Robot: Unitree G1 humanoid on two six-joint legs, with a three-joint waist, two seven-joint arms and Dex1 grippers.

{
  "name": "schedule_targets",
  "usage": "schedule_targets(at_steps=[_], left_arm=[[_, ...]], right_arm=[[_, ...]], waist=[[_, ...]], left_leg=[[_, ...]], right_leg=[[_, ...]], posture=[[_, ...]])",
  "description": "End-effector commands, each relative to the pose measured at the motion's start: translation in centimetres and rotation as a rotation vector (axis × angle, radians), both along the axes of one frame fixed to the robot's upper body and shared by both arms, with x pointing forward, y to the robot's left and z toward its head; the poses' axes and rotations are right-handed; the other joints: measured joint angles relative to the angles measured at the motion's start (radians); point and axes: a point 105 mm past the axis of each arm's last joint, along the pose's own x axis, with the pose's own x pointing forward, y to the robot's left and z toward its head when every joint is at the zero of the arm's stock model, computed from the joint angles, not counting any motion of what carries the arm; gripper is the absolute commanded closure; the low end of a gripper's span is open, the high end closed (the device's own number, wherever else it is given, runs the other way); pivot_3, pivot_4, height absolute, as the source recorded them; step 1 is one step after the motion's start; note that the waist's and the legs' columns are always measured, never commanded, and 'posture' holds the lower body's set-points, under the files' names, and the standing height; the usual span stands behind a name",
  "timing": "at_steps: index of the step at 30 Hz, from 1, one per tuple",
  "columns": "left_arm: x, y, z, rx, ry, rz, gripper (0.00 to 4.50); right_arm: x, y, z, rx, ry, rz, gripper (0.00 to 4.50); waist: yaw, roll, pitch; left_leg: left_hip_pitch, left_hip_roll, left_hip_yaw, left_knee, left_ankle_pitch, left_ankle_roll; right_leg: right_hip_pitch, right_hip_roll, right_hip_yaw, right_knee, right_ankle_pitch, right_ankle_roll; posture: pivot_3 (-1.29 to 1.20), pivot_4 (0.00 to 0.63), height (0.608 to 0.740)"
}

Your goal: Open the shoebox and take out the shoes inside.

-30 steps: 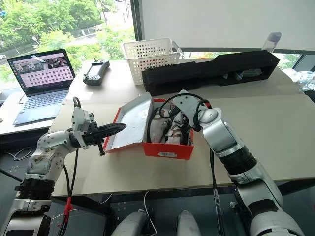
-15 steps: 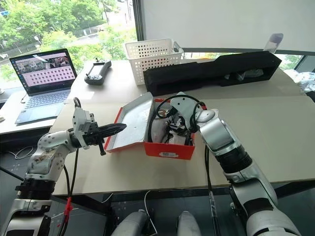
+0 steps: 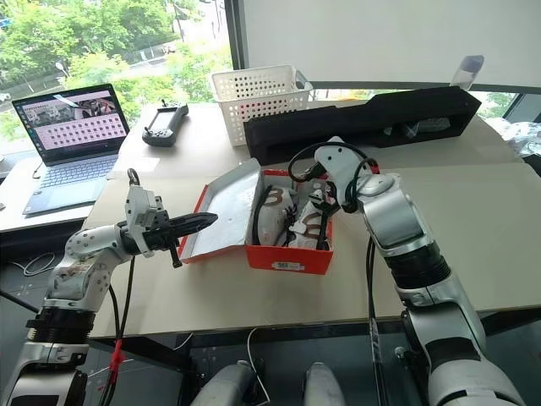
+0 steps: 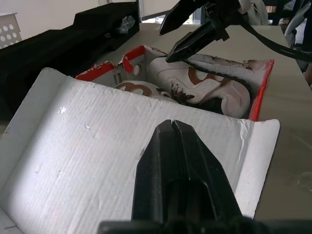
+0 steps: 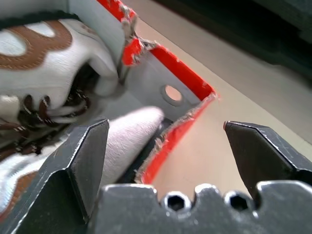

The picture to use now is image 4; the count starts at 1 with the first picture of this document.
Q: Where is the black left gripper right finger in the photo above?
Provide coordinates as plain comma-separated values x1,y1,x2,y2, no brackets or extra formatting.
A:
174,120,242,222

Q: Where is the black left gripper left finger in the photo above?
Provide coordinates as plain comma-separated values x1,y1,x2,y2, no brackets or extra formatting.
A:
131,119,183,222

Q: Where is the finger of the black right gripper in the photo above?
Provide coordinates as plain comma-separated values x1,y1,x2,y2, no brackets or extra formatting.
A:
165,19,230,63
158,0,199,37

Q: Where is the orange shoebox with white lid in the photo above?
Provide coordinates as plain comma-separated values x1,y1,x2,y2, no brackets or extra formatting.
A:
0,45,281,231

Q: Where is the crumpled clear plastic bag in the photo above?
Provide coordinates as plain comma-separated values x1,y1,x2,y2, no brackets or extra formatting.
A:
116,15,136,35

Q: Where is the white shoe with brown trim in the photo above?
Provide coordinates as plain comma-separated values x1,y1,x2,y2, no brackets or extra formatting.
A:
148,52,252,119
114,80,195,106

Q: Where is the dark background furniture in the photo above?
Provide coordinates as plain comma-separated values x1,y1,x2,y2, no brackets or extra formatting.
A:
267,0,294,26

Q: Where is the black foam case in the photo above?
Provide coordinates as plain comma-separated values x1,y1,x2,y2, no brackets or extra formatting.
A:
0,1,141,120

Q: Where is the white perforated basket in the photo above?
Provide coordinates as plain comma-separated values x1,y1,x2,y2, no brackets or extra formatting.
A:
0,12,22,50

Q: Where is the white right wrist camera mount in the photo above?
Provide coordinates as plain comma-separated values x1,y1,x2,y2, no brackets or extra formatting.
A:
237,0,269,25

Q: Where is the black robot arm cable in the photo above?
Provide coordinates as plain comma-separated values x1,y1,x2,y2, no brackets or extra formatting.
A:
237,14,312,63

